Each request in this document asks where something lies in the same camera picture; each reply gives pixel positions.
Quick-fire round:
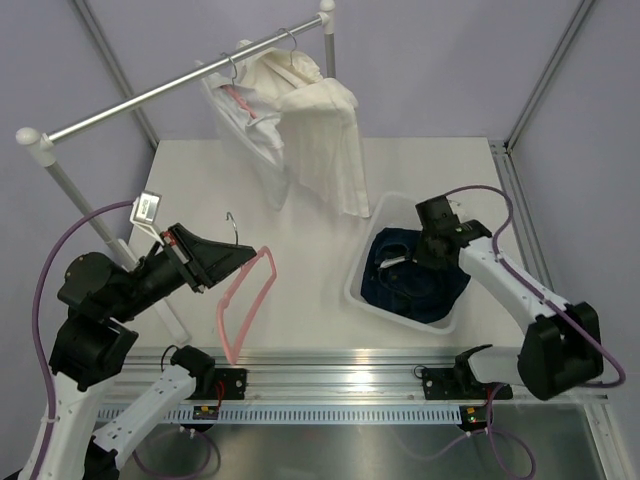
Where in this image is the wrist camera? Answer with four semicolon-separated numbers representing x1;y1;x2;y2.
448;199;466;215
129;190;164;245

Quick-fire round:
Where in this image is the silver clothes rack rail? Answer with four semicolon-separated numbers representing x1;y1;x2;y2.
42;12;335;147

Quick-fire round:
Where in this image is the rack post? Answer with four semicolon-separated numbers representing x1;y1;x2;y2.
15;127;134;270
319;0;336;78

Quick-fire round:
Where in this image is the white plastic basket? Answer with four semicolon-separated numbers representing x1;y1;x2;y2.
344;192;470;336

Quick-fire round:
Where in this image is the aluminium mounting rail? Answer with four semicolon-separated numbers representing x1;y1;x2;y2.
102;347;609;405

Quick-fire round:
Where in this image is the cream hanger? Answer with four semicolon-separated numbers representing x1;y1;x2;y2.
277;28;312;83

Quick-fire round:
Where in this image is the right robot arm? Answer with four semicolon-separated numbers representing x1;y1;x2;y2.
413;196;604;400

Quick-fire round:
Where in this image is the white shirt garment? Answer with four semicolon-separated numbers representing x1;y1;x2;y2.
200;62;290;211

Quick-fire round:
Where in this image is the pink hanger with skirt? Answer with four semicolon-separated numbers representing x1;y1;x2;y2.
215;245;278;366

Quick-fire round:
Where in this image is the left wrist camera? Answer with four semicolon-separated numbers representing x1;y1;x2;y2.
129;190;164;245

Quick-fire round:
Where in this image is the cream white long garment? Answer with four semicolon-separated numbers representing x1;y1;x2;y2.
259;49;370;218

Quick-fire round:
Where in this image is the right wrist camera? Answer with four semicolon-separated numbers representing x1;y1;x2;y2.
448;199;466;215

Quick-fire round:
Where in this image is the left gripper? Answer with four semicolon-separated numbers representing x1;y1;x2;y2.
111;221;258;322

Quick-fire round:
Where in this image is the dark blue denim skirt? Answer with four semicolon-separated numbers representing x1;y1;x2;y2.
360;228;470;324

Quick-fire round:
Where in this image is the left rack post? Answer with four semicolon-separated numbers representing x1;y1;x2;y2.
15;127;134;270

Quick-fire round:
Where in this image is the white slotted cable duct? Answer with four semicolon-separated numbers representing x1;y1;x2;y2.
97;404;464;426

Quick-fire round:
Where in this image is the right rack post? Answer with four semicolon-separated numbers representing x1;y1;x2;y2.
319;0;336;78

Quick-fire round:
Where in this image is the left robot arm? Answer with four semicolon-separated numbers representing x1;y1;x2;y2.
14;224;256;479

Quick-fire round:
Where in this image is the pink hanger with shirt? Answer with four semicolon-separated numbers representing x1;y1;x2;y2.
221;53;258;120

